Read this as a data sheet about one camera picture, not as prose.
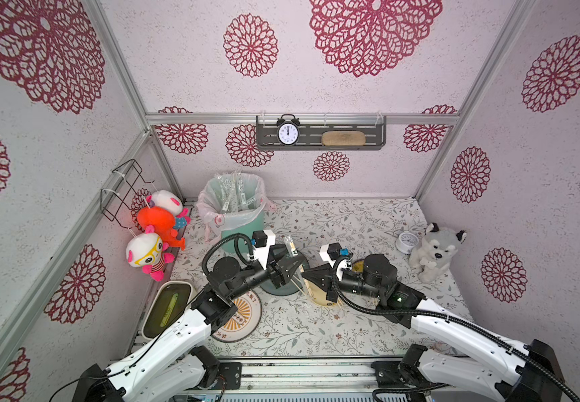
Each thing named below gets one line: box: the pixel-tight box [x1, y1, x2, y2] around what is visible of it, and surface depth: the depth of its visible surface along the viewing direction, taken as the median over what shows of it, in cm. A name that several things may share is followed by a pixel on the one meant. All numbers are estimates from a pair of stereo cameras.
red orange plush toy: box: [137, 206, 187, 251], surface depth 91 cm
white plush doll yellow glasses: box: [125, 224, 175, 282], surface depth 83 cm
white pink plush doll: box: [145, 189, 192, 218], surface depth 96 cm
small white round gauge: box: [394, 230, 420, 255], surface depth 103 cm
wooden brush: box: [321, 130, 367, 147], surface depth 92 cm
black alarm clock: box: [275, 113, 301, 147], surface depth 92 cm
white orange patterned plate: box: [210, 289, 263, 343], surface depth 85 cm
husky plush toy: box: [409, 222, 468, 284], surface depth 85 cm
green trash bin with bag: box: [196, 171, 276, 243], surface depth 89 cm
